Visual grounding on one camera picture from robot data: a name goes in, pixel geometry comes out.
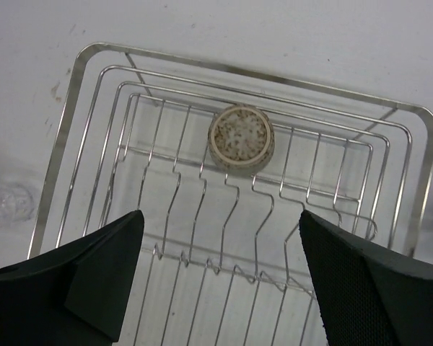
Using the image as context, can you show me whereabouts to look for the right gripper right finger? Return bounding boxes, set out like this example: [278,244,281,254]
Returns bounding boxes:
[299,210,433,345]

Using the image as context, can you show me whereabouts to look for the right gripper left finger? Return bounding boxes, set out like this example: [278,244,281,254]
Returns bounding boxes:
[0,210,144,345]

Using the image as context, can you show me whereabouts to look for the clear glass cup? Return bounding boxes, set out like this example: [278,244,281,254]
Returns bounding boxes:
[0,182,35,228]

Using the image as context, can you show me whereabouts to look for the beige speckled cup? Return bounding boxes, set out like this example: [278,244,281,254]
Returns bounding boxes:
[207,105,275,177]

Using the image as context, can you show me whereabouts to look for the wire dish rack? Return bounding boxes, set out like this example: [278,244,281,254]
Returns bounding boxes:
[28,43,433,345]

